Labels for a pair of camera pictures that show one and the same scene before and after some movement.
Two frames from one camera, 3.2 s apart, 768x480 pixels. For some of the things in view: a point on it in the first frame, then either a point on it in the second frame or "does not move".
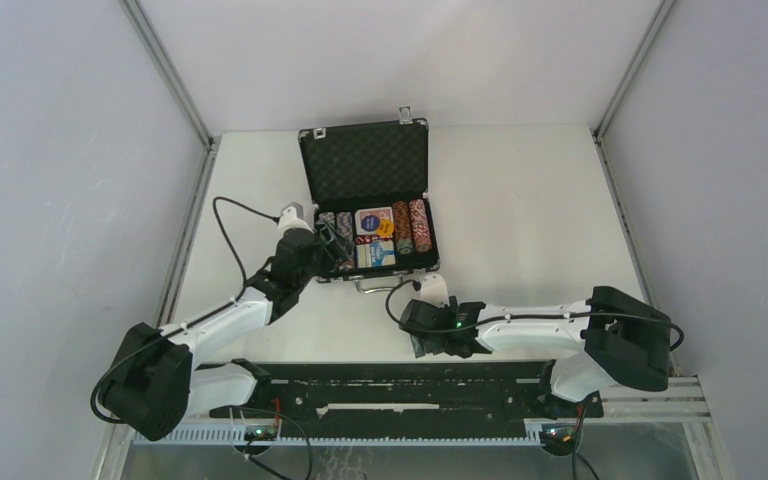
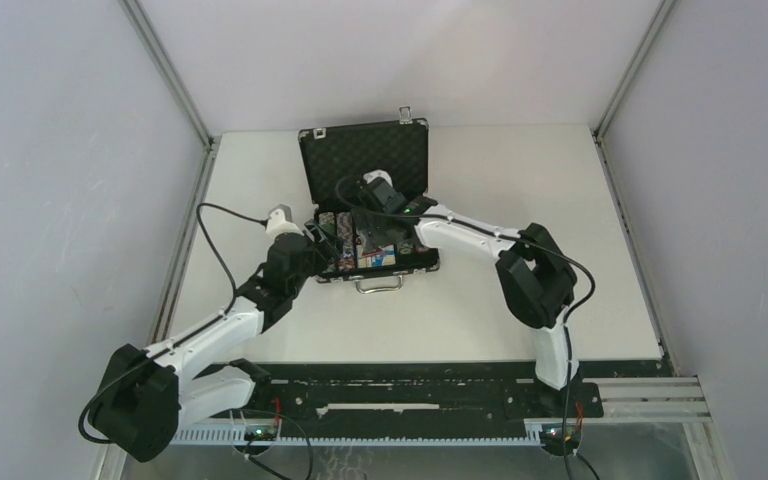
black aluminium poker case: [370, 181] does not move
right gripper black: [420, 350] → [366, 218]
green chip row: [328, 216] does not move
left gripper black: [338, 248] does not move
